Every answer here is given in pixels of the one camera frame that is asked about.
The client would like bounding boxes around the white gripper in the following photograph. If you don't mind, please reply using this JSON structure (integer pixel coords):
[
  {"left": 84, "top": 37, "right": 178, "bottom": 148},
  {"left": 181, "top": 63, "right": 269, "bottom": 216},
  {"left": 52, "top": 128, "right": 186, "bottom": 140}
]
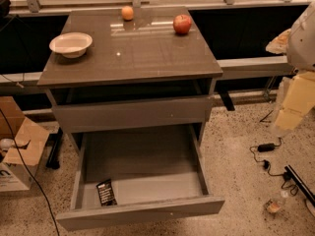
[{"left": 271, "top": 72, "right": 315, "bottom": 138}]

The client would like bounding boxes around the black rxbar chocolate wrapper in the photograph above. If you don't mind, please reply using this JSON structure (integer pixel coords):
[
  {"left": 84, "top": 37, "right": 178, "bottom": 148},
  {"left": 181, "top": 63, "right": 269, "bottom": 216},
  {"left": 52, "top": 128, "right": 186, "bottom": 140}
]
[{"left": 96, "top": 179, "right": 117, "bottom": 206}]

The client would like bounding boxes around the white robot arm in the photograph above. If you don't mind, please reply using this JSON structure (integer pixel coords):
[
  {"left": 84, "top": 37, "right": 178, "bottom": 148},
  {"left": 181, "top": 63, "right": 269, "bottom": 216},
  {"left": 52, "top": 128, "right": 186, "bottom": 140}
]
[{"left": 266, "top": 2, "right": 315, "bottom": 138}]

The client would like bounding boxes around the closed grey top drawer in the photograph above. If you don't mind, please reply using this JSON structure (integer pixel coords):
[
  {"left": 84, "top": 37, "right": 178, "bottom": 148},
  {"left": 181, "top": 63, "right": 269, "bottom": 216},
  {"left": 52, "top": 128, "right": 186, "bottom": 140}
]
[{"left": 52, "top": 95, "right": 212, "bottom": 133}]

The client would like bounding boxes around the open grey middle drawer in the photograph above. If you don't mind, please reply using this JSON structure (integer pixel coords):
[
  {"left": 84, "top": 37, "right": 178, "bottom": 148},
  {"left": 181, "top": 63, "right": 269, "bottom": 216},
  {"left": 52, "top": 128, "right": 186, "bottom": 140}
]
[{"left": 56, "top": 125, "right": 224, "bottom": 231}]

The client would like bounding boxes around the grey drawer cabinet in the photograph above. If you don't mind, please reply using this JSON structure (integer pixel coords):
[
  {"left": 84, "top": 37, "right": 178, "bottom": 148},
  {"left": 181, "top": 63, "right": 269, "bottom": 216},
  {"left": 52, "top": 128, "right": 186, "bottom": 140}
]
[{"left": 38, "top": 7, "right": 222, "bottom": 148}]

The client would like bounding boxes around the black bar on floor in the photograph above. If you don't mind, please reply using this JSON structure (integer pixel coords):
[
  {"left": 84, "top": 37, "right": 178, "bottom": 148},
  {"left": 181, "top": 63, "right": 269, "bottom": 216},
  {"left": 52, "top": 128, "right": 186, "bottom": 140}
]
[{"left": 284, "top": 165, "right": 315, "bottom": 207}]

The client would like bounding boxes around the small clear floor object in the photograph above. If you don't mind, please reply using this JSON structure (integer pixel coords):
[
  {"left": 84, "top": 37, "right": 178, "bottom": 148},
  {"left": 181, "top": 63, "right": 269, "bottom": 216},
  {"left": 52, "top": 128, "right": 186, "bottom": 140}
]
[{"left": 264, "top": 190, "right": 288, "bottom": 214}]

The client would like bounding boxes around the red apple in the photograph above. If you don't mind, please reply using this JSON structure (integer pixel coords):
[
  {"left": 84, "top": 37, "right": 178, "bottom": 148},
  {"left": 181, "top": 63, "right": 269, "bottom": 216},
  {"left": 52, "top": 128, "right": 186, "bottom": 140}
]
[{"left": 173, "top": 15, "right": 192, "bottom": 34}]

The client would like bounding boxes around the orange fruit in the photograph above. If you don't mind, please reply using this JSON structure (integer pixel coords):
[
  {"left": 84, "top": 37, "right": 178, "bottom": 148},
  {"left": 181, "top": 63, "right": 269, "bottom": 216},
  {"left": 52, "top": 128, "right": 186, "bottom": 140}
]
[{"left": 121, "top": 6, "right": 134, "bottom": 21}]

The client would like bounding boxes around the white bowl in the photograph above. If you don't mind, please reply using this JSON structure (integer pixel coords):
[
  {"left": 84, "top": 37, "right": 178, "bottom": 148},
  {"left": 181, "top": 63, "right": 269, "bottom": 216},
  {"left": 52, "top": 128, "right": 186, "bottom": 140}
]
[{"left": 49, "top": 32, "right": 93, "bottom": 58}]

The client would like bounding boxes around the cardboard box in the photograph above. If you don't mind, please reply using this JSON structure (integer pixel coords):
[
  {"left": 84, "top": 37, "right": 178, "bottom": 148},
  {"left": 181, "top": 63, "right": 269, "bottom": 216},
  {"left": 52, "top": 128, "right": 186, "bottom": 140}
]
[{"left": 0, "top": 96, "right": 49, "bottom": 192}]

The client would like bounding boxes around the black power adapter with cable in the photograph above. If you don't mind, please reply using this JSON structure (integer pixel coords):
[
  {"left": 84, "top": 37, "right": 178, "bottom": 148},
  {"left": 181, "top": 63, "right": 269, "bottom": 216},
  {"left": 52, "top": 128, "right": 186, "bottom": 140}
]
[{"left": 249, "top": 138, "right": 299, "bottom": 197}]

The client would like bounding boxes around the black floor cable left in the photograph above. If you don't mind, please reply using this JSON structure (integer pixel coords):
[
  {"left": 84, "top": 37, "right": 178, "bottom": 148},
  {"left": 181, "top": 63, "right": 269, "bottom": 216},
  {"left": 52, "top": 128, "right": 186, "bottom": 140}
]
[{"left": 0, "top": 108, "right": 61, "bottom": 236}]

